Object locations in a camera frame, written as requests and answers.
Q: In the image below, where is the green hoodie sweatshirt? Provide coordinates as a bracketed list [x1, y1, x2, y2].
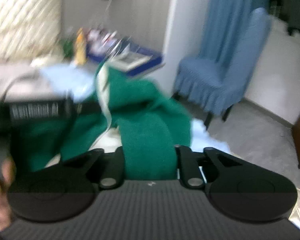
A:
[0, 64, 193, 182]

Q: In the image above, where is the person left hand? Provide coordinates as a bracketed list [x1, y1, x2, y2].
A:
[0, 157, 16, 232]

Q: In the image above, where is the blue covered chair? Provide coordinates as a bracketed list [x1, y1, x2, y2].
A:
[173, 8, 271, 127]

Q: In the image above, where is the orange bottle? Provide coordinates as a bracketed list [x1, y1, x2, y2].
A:
[74, 28, 87, 66]

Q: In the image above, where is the cream quilted headboard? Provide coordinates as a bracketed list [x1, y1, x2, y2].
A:
[0, 0, 62, 62]

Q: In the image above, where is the blue tray on nightstand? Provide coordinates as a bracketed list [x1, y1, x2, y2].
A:
[86, 39, 162, 77]

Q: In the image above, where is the grey wardrobe cabinet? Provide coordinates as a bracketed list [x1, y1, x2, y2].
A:
[61, 0, 211, 63]

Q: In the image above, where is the blue curtain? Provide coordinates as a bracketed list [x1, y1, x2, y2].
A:
[199, 0, 256, 64]

